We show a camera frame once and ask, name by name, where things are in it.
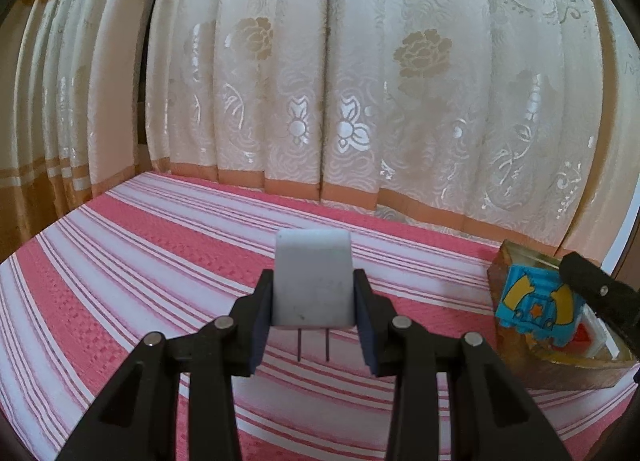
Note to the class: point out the blue toy block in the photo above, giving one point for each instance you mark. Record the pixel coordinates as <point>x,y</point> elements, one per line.
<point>530,311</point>

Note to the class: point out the gold metal tin box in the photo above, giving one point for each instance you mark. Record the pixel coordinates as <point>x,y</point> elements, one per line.
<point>515,356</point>

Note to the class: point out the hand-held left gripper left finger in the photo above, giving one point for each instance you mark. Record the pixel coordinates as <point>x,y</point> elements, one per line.
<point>262,321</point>

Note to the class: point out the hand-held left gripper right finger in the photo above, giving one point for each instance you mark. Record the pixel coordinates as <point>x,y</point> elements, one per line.
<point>362,321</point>

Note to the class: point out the cream floral curtain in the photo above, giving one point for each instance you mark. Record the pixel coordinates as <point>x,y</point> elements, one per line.
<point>325,66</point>

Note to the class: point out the pink striped cloth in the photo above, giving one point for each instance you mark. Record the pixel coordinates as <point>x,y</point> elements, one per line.
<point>125,266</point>

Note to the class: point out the red transparent toy block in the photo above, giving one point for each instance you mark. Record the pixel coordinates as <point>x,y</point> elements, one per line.
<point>581,336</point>

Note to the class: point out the white plug charger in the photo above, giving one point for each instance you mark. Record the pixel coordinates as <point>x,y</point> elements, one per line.
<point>312,281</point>

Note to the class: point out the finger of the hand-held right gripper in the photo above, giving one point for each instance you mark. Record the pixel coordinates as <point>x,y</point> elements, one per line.
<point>595,286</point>

